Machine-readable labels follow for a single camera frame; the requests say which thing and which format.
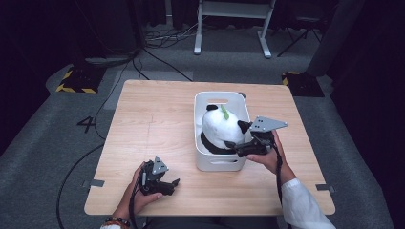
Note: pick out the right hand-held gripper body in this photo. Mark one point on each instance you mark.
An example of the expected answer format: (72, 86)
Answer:
(261, 140)

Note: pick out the grey tape strip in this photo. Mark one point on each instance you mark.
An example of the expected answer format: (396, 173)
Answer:
(97, 183)
(324, 187)

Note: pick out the white plastic storage bin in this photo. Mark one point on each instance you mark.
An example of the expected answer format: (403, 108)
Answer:
(219, 163)

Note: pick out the panda plush toy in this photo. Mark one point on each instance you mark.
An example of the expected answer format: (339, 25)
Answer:
(219, 127)

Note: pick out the grey curtain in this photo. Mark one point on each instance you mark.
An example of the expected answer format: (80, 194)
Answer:
(334, 38)

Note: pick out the person's left hand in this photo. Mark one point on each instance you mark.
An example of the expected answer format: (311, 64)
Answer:
(133, 200)

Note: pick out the round grey table grommet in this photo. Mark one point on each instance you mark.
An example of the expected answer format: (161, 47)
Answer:
(243, 94)

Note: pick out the person's right hand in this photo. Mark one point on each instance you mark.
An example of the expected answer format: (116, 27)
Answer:
(273, 162)

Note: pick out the person's dark pants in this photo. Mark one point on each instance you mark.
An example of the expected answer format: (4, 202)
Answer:
(207, 223)

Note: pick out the white metal desk frame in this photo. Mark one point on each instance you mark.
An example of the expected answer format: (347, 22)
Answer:
(234, 9)

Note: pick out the black yellow striped base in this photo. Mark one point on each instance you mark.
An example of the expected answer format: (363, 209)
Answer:
(81, 81)
(304, 84)

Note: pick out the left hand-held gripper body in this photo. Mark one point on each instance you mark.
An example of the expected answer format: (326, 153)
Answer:
(153, 178)

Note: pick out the black tripod stand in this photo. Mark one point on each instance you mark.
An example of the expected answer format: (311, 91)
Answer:
(299, 35)

